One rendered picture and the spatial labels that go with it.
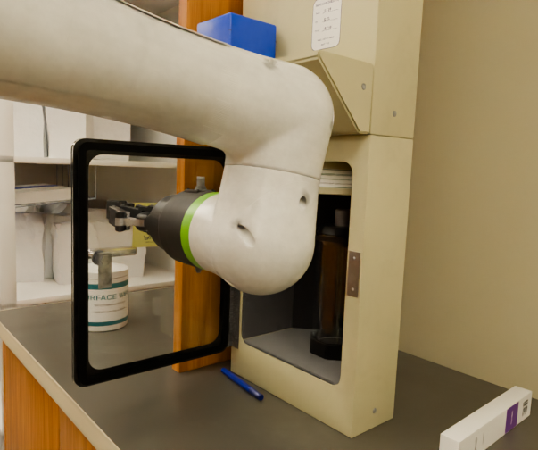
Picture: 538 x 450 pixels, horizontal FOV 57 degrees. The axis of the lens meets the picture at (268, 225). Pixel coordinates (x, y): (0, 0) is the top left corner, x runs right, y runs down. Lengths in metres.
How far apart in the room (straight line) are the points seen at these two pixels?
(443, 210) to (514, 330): 0.29
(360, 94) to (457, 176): 0.48
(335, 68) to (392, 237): 0.28
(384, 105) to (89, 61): 0.49
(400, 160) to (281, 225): 0.38
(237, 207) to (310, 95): 0.13
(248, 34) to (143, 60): 0.49
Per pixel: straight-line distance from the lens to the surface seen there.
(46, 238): 1.97
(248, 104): 0.45
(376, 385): 0.87
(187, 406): 0.93
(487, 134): 1.14
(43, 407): 1.28
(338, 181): 0.84
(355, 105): 0.73
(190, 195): 0.59
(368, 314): 0.80
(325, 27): 0.85
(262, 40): 0.89
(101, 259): 0.83
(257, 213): 0.46
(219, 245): 0.48
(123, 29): 0.40
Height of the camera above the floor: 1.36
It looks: 7 degrees down
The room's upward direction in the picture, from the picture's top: 2 degrees clockwise
